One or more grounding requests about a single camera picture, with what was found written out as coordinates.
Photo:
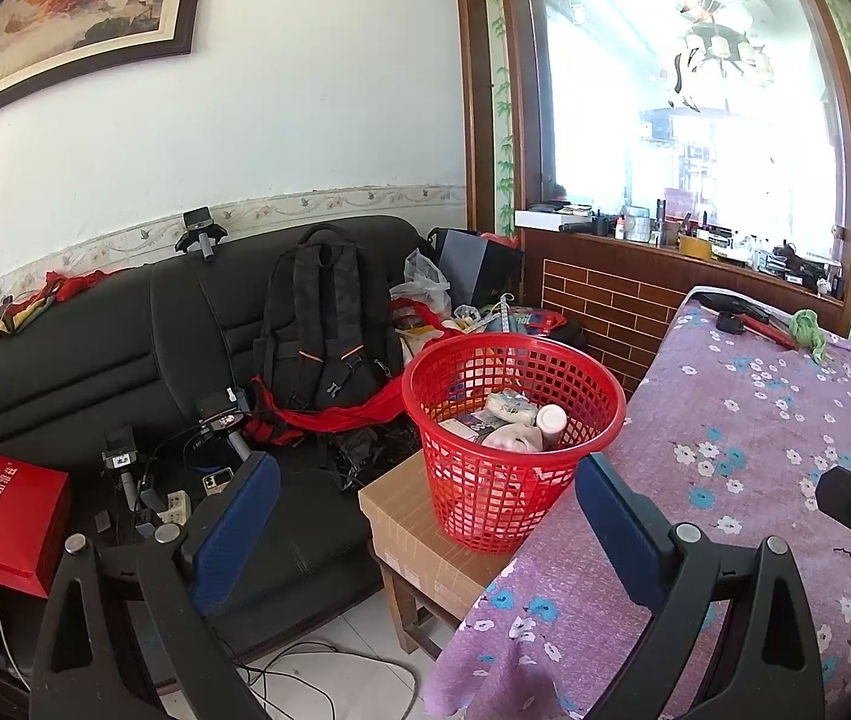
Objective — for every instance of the purple floral tablecloth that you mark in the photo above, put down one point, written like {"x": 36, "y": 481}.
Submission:
{"x": 732, "y": 427}

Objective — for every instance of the green cloth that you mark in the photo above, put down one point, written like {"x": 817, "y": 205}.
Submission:
{"x": 811, "y": 330}

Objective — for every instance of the framed painting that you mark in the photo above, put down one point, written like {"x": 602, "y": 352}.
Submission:
{"x": 73, "y": 7}

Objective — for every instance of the small flip phone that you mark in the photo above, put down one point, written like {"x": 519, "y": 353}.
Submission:
{"x": 217, "y": 481}

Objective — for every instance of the metal tin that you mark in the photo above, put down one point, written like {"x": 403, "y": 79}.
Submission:
{"x": 639, "y": 223}

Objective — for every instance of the clear plastic bag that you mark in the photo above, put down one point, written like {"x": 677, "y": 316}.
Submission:
{"x": 421, "y": 277}

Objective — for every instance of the red plastic basket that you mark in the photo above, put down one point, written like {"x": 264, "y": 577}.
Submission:
{"x": 470, "y": 510}

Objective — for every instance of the black gun-shaped tool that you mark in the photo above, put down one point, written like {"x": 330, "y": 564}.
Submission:
{"x": 725, "y": 304}

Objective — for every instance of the long red tool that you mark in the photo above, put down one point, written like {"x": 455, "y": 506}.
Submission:
{"x": 766, "y": 330}

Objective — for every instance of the dark paper bag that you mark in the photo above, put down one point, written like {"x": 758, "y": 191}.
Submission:
{"x": 478, "y": 262}

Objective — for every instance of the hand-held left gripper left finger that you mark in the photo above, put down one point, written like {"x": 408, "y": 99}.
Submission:
{"x": 238, "y": 532}

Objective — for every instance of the wooden stool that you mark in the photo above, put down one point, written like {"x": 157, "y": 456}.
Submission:
{"x": 410, "y": 615}

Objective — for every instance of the black sofa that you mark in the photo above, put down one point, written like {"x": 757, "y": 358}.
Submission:
{"x": 95, "y": 352}

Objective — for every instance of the grey white sock bundle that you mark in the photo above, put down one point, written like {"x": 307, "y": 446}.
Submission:
{"x": 511, "y": 439}

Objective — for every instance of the yellow box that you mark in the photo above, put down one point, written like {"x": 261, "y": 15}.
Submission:
{"x": 693, "y": 247}

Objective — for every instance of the black plastic bag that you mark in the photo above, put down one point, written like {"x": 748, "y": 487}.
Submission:
{"x": 373, "y": 457}

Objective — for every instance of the measuring tape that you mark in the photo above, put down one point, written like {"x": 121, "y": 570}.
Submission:
{"x": 489, "y": 313}

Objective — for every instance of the brown cardboard box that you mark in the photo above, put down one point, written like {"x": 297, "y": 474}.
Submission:
{"x": 410, "y": 525}

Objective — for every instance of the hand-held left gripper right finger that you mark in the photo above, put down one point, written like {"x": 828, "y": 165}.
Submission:
{"x": 620, "y": 532}

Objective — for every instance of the red paper bag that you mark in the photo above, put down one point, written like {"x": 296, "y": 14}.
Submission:
{"x": 5, "y": 525}

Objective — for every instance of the white power strip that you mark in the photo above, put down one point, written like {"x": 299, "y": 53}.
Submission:
{"x": 174, "y": 508}

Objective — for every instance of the brick-pattern wooden counter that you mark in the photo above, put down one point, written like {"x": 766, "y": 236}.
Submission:
{"x": 605, "y": 292}

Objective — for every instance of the red cloth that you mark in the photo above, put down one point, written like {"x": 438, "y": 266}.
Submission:
{"x": 335, "y": 416}

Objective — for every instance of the chandelier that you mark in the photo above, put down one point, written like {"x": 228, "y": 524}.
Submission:
{"x": 717, "y": 45}

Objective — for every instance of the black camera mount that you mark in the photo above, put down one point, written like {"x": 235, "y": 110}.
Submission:
{"x": 199, "y": 229}

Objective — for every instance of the black backpack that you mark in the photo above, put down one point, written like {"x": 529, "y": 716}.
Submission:
{"x": 328, "y": 300}

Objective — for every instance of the row of assorted household clutter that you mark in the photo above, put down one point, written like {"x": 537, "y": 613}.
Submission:
{"x": 695, "y": 232}

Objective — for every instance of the black round object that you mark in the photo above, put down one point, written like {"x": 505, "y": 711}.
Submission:
{"x": 731, "y": 321}

